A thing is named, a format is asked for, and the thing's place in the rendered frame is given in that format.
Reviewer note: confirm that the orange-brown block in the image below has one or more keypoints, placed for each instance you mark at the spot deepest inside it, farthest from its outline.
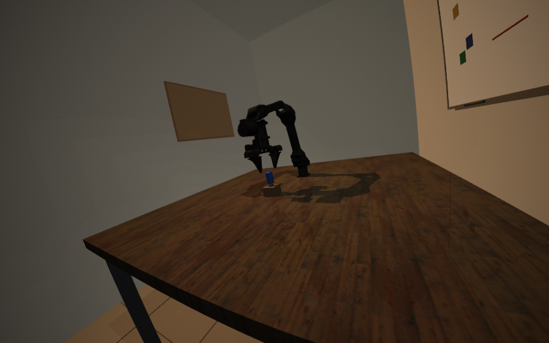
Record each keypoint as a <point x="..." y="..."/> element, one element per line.
<point x="271" y="190"/>

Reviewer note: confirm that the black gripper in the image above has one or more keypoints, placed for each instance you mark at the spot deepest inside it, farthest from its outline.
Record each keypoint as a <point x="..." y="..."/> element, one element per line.
<point x="262" y="143"/>

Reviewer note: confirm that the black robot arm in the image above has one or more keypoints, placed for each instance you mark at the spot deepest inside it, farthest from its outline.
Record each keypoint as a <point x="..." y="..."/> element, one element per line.
<point x="251" y="126"/>

